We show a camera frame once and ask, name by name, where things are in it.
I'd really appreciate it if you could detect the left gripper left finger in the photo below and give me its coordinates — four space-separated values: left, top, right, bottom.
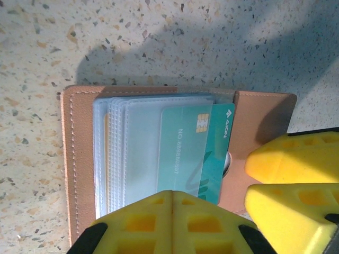
69 189 174 254

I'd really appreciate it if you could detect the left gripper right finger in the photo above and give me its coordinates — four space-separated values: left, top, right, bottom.
172 189 269 254

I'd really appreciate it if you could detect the brown leather card holder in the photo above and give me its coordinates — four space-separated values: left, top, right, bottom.
60 85 297 248

